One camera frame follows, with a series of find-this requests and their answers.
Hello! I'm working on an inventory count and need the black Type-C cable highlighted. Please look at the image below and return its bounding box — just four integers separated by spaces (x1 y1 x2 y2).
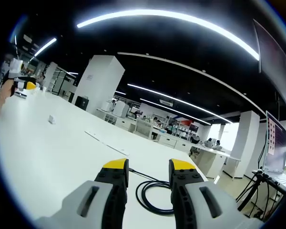
130 168 175 217

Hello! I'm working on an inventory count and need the white background workbench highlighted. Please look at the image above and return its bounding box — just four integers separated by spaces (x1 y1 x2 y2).
190 140 242 180

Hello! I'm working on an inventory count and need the black tripod stand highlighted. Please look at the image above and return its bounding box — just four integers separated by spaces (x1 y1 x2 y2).
235 168 286 215

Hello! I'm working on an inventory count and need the open laptop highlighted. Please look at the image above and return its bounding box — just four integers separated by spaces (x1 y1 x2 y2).
263 110 286 189

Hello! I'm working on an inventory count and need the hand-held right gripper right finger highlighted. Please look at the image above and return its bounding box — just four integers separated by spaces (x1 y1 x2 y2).
168 158 265 229

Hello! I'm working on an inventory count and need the black box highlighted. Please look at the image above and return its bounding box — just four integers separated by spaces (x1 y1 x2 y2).
75 95 90 111

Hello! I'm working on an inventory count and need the white mesh chair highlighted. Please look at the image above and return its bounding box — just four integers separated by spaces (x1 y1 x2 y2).
134 118 155 140

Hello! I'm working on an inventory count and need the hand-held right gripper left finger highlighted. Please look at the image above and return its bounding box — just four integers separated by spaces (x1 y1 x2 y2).
35 157 129 229

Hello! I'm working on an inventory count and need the long ceiling light strip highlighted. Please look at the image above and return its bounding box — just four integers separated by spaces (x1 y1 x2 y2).
76 9 260 62
34 37 57 57

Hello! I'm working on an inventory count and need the white desk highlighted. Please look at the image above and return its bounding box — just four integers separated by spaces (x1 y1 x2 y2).
0 89 209 229

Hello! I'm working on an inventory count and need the white square pillar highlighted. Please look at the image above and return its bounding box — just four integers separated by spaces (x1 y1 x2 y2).
230 110 261 179
72 55 126 113

